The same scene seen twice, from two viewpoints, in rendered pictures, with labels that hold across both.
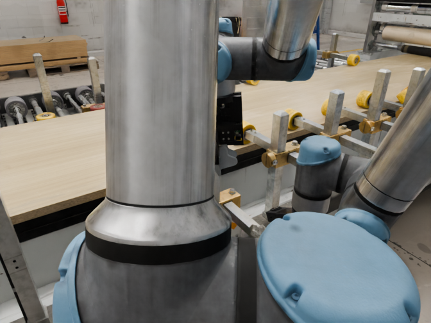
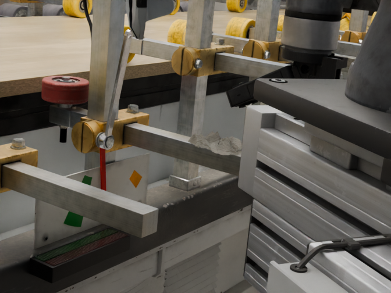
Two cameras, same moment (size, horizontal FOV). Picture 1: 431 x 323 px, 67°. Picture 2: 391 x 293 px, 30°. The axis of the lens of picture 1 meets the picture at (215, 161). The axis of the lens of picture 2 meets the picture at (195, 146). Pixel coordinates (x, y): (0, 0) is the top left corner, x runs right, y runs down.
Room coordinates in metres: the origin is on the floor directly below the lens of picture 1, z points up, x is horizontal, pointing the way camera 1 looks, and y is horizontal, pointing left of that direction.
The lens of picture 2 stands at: (-0.29, 0.33, 1.15)
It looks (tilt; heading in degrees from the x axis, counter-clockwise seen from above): 15 degrees down; 336
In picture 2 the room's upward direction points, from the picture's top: 5 degrees clockwise
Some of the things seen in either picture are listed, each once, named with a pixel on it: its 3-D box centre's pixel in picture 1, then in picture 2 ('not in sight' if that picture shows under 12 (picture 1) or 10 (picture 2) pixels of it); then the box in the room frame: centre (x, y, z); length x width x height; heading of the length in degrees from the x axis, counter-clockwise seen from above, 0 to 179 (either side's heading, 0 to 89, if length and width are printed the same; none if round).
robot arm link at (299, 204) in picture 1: (311, 199); (310, 35); (0.56, -0.20, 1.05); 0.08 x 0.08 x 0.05
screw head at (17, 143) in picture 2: not in sight; (18, 143); (0.71, 0.16, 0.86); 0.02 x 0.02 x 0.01
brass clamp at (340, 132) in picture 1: (333, 138); (268, 51); (1.09, -0.43, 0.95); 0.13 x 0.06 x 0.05; 123
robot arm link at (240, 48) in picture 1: (220, 58); not in sight; (0.61, -0.01, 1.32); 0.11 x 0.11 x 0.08; 85
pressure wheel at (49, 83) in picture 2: not in sight; (64, 110); (0.93, 0.04, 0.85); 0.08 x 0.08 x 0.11
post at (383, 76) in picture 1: (370, 129); not in sight; (1.21, -0.62, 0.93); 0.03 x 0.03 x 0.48; 33
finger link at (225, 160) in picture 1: (225, 161); (154, 7); (0.70, -0.02, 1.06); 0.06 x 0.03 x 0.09; 87
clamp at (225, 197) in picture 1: (217, 204); (109, 131); (0.82, -0.01, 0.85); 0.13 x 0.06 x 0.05; 123
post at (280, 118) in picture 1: (274, 179); (192, 104); (0.94, -0.20, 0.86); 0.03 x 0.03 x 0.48; 33
